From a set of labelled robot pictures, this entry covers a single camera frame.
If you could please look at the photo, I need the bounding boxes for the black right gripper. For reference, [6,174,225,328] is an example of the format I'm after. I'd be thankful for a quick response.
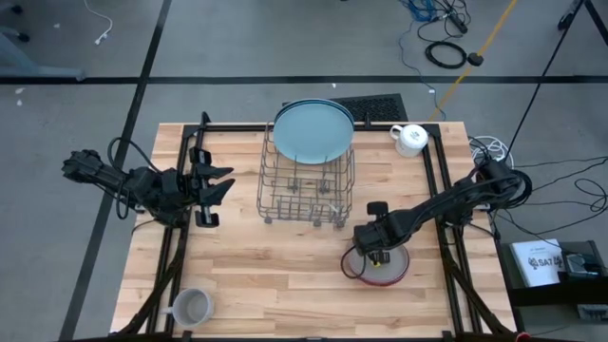
[352,215,408,268]

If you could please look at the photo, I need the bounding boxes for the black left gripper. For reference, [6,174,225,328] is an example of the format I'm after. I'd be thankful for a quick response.
[161,146,237,229]

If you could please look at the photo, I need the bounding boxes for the purple plate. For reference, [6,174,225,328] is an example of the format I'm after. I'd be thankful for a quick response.
[346,241,410,285]

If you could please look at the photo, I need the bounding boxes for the grey wire dish rack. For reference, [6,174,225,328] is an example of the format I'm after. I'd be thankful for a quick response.
[256,123,356,228]

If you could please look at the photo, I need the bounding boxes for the light blue plate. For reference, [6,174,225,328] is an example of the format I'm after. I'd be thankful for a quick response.
[273,102,355,166]

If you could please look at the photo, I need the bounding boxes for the dark blue plate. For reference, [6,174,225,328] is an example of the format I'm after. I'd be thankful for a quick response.
[275,98,356,125]

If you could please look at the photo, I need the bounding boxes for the white mug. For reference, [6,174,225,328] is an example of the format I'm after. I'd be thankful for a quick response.
[389,123,430,159]

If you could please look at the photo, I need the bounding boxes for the grey mug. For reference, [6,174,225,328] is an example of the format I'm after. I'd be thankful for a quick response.
[161,287,216,328]

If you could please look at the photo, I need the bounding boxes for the black perforated floor grate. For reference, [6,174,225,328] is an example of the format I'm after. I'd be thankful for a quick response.
[330,93,409,123]

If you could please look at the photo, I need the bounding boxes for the white printed booklet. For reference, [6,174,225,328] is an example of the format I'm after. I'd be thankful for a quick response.
[510,238,566,289]

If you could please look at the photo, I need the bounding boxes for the black side cart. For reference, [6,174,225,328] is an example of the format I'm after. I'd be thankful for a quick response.
[496,239,608,333]

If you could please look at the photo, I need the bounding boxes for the black electronic device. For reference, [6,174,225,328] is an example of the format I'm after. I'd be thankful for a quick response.
[562,251,604,279]

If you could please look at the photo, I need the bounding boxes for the grey furniture base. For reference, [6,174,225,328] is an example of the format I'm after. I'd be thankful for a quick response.
[0,0,87,82]

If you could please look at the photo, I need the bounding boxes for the grey labelled box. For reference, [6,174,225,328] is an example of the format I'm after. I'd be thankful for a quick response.
[577,303,608,322]

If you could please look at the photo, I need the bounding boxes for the black power strip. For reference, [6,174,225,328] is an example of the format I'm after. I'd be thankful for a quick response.
[446,11,471,35]

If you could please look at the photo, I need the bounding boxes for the black tripod stand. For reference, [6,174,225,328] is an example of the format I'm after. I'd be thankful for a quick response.
[506,0,608,142]

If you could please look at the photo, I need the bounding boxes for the black metal table frame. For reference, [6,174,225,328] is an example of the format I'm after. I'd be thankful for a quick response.
[111,111,517,342]

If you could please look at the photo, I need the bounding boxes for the thick black cable bundle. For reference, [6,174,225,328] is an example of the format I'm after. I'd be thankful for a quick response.
[493,168,534,211]

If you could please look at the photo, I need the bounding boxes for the white floor cable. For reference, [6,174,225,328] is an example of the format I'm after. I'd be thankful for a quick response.
[84,0,114,47]

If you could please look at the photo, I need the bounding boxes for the coiled black cable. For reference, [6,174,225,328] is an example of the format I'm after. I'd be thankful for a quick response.
[425,40,469,70]

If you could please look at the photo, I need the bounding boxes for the blue cable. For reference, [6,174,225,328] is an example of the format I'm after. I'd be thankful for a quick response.
[398,0,447,120]

